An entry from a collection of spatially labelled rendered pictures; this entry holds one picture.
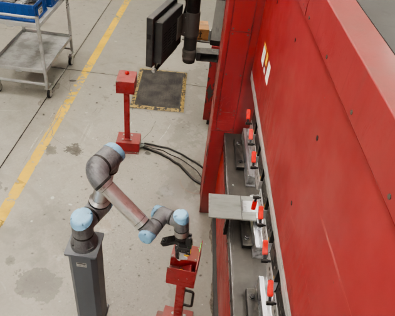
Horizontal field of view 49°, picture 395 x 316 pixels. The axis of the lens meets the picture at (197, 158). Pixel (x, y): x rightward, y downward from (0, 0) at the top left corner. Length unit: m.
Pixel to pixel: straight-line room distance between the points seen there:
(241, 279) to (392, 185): 1.49
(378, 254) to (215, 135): 2.30
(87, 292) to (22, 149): 2.03
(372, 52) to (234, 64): 1.77
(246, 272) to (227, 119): 1.20
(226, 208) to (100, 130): 2.42
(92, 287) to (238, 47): 1.71
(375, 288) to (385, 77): 0.46
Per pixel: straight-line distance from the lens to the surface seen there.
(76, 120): 4.74
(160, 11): 3.08
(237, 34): 2.78
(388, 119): 0.97
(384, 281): 0.99
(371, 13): 1.44
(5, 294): 3.38
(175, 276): 2.43
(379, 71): 1.10
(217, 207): 2.42
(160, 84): 5.31
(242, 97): 3.00
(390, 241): 0.96
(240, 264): 2.36
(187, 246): 2.25
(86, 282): 2.70
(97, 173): 2.04
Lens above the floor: 2.75
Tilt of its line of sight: 40 degrees down
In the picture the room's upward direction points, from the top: 7 degrees clockwise
